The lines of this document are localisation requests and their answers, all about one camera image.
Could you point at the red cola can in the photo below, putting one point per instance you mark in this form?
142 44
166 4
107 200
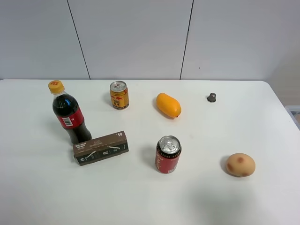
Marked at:
168 152

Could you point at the cola bottle yellow cap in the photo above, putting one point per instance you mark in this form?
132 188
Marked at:
68 112

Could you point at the clear plastic bin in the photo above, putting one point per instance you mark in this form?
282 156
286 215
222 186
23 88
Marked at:
294 112

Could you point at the spotted tan potato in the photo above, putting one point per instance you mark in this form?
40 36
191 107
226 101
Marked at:
240 165

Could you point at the gold energy drink can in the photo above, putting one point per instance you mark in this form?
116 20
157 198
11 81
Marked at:
119 95

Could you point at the brown cardboard box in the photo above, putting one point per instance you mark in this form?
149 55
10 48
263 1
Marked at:
101 148

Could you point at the orange mango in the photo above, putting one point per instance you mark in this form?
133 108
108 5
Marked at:
168 105

